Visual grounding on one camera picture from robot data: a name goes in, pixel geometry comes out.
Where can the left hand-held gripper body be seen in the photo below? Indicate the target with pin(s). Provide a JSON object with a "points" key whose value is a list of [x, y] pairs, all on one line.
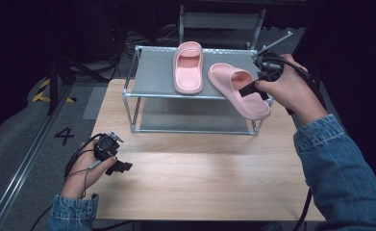
{"points": [[107, 146]]}

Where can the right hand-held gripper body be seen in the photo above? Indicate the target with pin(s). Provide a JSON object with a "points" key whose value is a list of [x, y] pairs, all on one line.
{"points": [[269, 69]]}

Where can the pink foam slipper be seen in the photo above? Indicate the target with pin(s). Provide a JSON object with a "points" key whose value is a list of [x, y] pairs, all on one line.
{"points": [[249, 107], [188, 77]]}

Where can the grey metal shoe rack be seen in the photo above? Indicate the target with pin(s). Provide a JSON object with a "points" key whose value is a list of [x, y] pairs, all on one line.
{"points": [[156, 73]]}

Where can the person's right hand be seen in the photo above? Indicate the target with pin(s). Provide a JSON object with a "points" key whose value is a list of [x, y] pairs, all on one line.
{"points": [[294, 93]]}

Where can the person's left hand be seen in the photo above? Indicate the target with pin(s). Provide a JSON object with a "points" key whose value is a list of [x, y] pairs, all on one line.
{"points": [[80, 174]]}

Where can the yellow black floor tape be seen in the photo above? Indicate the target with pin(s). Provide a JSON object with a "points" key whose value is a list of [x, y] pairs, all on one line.
{"points": [[43, 94]]}

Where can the black tripod stand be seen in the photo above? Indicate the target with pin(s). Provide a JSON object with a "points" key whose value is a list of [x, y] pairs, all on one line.
{"points": [[53, 83]]}

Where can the grey metal frame stand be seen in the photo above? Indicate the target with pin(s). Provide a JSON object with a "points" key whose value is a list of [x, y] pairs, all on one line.
{"points": [[220, 20]]}

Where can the metal floor rail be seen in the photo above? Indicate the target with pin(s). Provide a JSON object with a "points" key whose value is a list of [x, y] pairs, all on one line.
{"points": [[22, 163]]}

